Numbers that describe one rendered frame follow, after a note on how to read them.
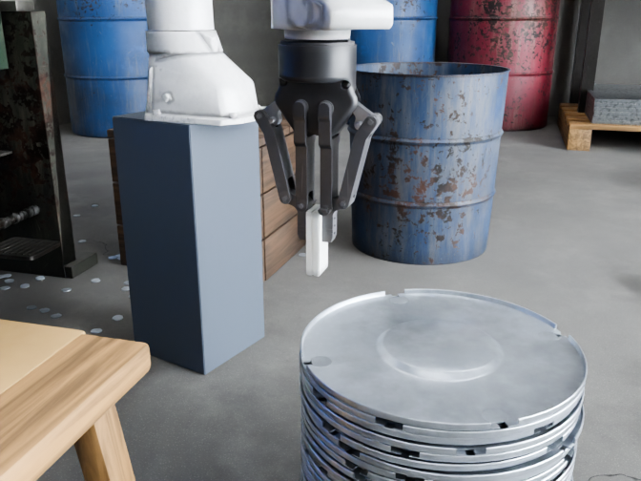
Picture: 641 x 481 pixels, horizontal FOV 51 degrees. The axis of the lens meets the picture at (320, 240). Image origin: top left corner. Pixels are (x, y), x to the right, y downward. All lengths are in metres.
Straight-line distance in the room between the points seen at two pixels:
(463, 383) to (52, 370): 0.37
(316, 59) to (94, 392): 0.34
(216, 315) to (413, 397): 0.65
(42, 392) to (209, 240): 0.62
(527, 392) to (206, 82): 0.70
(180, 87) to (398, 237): 0.80
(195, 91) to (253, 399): 0.52
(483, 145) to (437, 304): 0.95
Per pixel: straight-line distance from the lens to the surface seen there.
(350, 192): 0.67
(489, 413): 0.63
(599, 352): 1.41
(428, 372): 0.67
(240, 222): 1.23
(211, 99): 1.11
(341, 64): 0.64
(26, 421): 0.57
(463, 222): 1.75
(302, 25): 0.61
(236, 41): 4.75
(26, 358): 0.66
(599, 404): 1.24
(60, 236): 1.73
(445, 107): 1.64
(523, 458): 0.64
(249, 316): 1.31
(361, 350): 0.71
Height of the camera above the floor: 0.62
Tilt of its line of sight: 19 degrees down
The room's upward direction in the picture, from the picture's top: straight up
